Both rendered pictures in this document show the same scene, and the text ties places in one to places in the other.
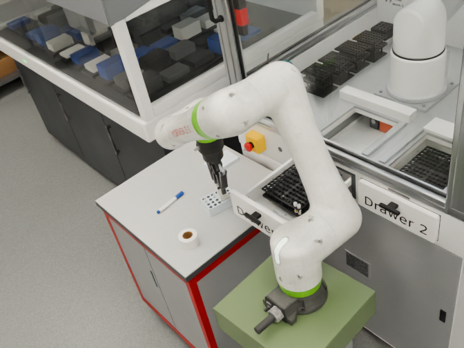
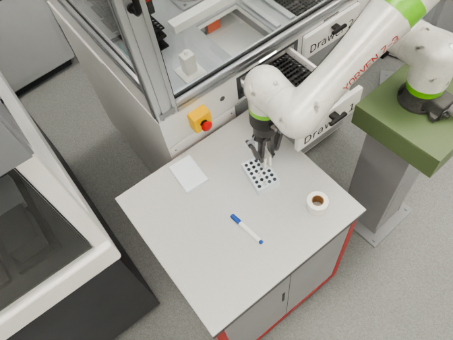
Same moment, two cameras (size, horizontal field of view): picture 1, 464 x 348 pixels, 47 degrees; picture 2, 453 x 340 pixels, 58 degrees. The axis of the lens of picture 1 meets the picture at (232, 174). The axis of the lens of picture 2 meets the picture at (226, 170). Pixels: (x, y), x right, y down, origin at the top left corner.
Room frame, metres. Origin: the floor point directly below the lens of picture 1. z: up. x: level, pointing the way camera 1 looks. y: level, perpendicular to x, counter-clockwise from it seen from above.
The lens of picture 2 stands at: (1.57, 0.80, 1.98)
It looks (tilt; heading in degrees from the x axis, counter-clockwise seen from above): 58 degrees down; 275
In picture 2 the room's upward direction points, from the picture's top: 10 degrees counter-clockwise
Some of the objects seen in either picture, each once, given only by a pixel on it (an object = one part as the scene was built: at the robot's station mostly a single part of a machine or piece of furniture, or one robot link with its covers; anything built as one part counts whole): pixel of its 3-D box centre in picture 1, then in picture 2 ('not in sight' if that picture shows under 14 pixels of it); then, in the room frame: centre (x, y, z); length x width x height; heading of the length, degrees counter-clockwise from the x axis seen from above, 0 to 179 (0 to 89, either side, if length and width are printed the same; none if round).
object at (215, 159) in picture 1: (213, 158); (265, 130); (1.50, 0.05, 1.00); 0.08 x 0.07 x 0.09; 23
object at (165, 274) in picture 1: (212, 257); (242, 245); (1.62, 0.16, 0.38); 0.62 x 0.58 x 0.76; 34
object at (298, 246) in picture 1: (300, 255); (431, 61); (0.96, -0.13, 1.02); 0.16 x 0.13 x 0.19; 121
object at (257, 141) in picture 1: (255, 142); (200, 119); (1.71, -0.12, 0.88); 0.07 x 0.05 x 0.07; 34
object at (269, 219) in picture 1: (262, 219); (328, 118); (1.28, -0.07, 0.87); 0.29 x 0.02 x 0.11; 34
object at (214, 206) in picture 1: (218, 200); (260, 174); (1.52, 0.07, 0.78); 0.12 x 0.08 x 0.04; 113
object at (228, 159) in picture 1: (221, 161); (188, 173); (1.77, 0.03, 0.77); 0.13 x 0.09 x 0.02; 120
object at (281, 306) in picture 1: (286, 298); (436, 100); (0.92, -0.08, 0.89); 0.26 x 0.15 x 0.06; 123
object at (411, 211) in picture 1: (396, 209); (330, 31); (1.19, -0.49, 0.87); 0.29 x 0.02 x 0.11; 34
